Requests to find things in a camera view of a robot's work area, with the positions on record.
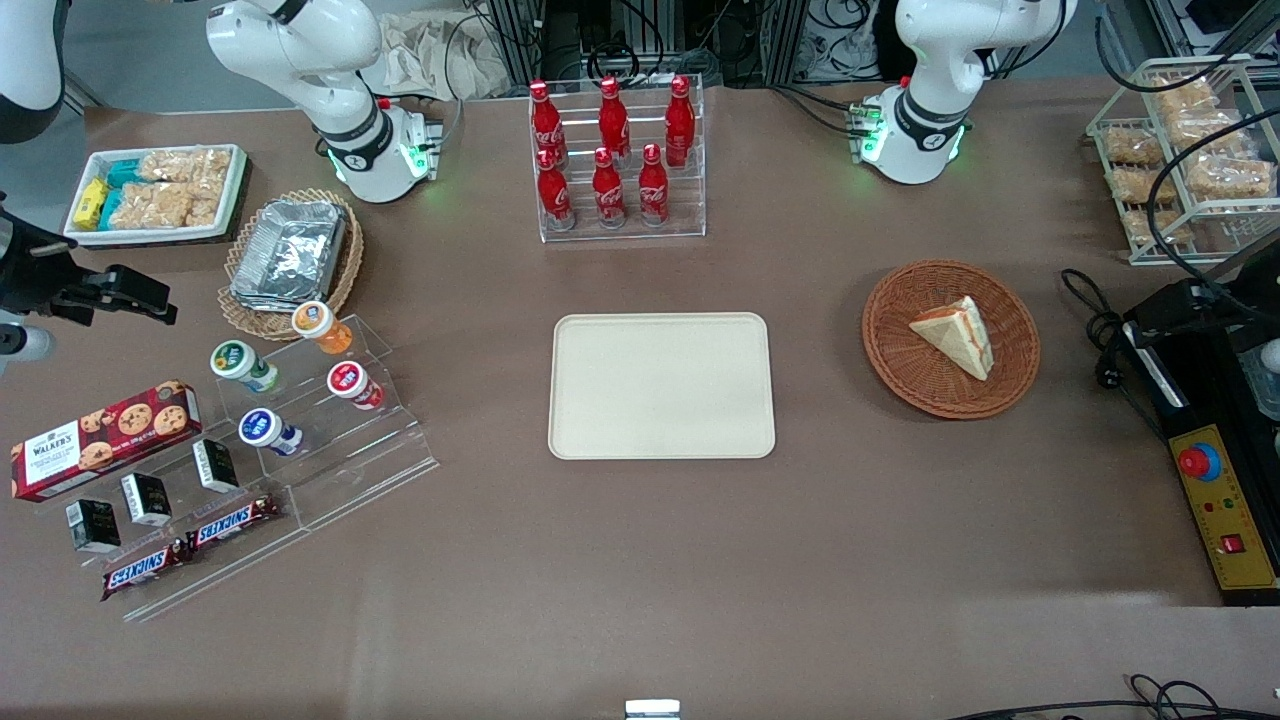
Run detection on clear plastic container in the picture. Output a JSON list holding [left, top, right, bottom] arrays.
[[1240, 335, 1280, 422]]

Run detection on beige rectangular tray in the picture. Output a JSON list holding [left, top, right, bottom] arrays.
[[548, 313, 777, 461]]

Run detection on crumpled beige cloth bag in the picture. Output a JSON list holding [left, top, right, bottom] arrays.
[[362, 10, 513, 102]]

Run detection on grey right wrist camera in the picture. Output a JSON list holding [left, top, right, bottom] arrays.
[[0, 322, 54, 377]]

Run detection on clear acrylic stepped display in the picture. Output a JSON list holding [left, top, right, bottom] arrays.
[[35, 313, 441, 623]]

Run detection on black cable at table edge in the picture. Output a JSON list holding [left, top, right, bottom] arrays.
[[945, 675, 1280, 720]]

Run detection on white rectangular snack tray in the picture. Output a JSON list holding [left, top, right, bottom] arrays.
[[63, 144, 249, 247]]

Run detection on red lid yogurt cup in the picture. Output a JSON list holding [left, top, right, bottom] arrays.
[[326, 361, 385, 412]]

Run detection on clear acrylic bottle rack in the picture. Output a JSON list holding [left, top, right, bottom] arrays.
[[528, 73, 707, 244]]

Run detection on tan oval wicker basket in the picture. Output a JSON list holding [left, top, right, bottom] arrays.
[[218, 188, 365, 343]]

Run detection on orange lid yogurt cup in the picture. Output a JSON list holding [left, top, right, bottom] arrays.
[[291, 300, 355, 357]]

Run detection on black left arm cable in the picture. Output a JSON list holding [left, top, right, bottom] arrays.
[[1095, 15, 1280, 293]]

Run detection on white wire rack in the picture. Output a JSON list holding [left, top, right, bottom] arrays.
[[1085, 53, 1280, 267]]

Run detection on stacked aluminium foil containers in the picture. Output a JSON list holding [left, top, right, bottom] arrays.
[[230, 198, 348, 313]]

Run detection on aluminium frame with cables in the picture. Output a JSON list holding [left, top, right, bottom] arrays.
[[470, 0, 901, 89]]

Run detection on black control box yellow panel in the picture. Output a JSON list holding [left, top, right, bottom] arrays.
[[1120, 300, 1280, 608]]

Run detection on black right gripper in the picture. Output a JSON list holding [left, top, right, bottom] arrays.
[[0, 195, 179, 327]]

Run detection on blue lid yogurt cup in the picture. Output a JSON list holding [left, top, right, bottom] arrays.
[[237, 408, 304, 458]]

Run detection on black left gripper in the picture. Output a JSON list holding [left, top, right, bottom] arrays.
[[1125, 232, 1280, 337]]

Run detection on rice cracker pack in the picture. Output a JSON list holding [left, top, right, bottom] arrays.
[[140, 148, 233, 187], [108, 183, 191, 231], [186, 180, 227, 229]]

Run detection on brown round wicker basket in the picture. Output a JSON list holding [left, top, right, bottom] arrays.
[[862, 260, 1042, 420]]

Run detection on red cola bottle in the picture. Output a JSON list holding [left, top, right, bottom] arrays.
[[598, 76, 632, 161], [536, 148, 577, 233], [528, 80, 567, 167], [592, 147, 628, 230], [638, 143, 671, 227], [665, 75, 697, 169]]

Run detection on triangular sandwich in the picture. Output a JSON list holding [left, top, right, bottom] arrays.
[[908, 295, 995, 382]]

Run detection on yellow snack pack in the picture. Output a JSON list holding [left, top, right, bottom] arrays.
[[74, 178, 110, 230]]

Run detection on red Walkers cookie box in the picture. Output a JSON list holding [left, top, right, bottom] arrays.
[[10, 380, 203, 503]]

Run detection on black table cable with plug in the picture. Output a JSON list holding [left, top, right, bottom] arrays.
[[1060, 268, 1169, 443]]

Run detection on small black box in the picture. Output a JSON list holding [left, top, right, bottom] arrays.
[[120, 472, 173, 528], [192, 438, 240, 494], [65, 498, 122, 554]]

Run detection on black base cables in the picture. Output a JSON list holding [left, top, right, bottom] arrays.
[[770, 84, 863, 137]]

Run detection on clear wrapped cracker pack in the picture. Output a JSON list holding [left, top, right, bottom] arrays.
[[1120, 208, 1197, 247], [1166, 108, 1251, 156], [1150, 75, 1221, 121], [1110, 165, 1179, 207], [1100, 125, 1167, 167], [1185, 155, 1277, 201]]

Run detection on green lid yogurt cup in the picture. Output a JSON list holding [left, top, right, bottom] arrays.
[[209, 340, 281, 394]]

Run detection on Snickers chocolate bar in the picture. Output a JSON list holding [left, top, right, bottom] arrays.
[[187, 494, 284, 553], [100, 540, 193, 602]]

